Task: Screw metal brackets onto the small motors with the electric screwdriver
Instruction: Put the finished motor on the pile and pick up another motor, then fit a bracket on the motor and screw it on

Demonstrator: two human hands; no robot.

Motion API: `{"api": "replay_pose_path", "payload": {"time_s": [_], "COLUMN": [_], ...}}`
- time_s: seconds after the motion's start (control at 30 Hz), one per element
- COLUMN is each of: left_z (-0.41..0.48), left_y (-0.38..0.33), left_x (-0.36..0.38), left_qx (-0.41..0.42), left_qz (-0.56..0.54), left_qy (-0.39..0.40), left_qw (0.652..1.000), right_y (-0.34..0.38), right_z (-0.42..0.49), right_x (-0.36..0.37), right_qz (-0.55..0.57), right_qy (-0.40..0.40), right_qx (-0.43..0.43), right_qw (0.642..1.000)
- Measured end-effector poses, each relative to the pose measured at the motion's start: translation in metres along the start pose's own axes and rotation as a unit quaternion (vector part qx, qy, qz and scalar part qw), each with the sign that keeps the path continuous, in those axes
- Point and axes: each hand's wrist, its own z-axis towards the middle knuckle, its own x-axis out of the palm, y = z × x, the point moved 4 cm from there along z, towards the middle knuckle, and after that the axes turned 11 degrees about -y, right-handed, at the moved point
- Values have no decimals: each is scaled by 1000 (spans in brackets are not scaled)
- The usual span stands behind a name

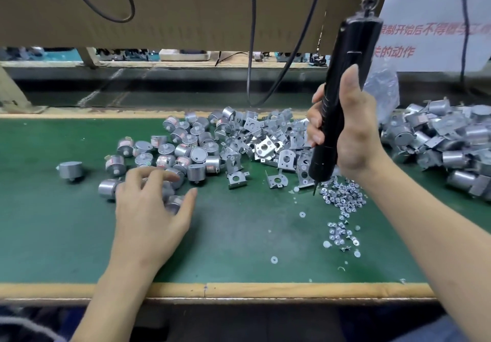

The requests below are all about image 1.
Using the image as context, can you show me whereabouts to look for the person's right hand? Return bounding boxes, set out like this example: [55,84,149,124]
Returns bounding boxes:
[307,64,388,185]

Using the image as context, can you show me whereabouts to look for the person's left hand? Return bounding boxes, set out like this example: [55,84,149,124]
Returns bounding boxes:
[107,165,199,273]

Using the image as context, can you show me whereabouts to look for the pile of silver motors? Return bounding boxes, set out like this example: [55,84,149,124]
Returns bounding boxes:
[56,111,224,208]

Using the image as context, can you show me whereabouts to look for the black electric screwdriver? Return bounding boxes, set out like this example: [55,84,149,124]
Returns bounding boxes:
[308,0,385,193]

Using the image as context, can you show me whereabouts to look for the pile of assembled motors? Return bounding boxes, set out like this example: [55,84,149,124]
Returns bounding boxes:
[384,98,491,201]

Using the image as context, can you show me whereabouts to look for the pile of metal brackets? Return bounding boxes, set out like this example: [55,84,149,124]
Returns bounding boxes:
[163,106,316,192]

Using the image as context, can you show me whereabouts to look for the person's left forearm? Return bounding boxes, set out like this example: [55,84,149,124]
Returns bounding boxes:
[71,261,154,342]

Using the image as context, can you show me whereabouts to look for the person's right forearm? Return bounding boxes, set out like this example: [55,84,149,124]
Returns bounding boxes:
[361,154,491,342]

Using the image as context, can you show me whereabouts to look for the small clear plastic bag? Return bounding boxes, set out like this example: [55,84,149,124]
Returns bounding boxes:
[364,62,401,124]

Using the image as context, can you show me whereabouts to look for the scatter of small silver screws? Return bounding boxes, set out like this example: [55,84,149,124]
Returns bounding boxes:
[269,178,369,266]

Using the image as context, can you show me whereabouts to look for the green bench mat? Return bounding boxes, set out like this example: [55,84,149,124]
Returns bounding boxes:
[0,115,491,285]

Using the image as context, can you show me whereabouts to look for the white paper sign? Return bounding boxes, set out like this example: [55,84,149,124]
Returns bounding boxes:
[376,0,491,72]

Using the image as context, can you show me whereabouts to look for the brown back panel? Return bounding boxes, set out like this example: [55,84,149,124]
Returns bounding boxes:
[0,0,369,53]

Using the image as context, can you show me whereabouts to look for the grey blue trousers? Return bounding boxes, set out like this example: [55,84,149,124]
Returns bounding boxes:
[414,315,469,342]

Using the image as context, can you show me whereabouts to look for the black hanging cable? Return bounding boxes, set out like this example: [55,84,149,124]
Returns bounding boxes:
[245,0,258,107]
[257,0,328,107]

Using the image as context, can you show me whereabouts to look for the slanted wooden post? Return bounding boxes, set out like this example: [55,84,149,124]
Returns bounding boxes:
[0,65,47,115]

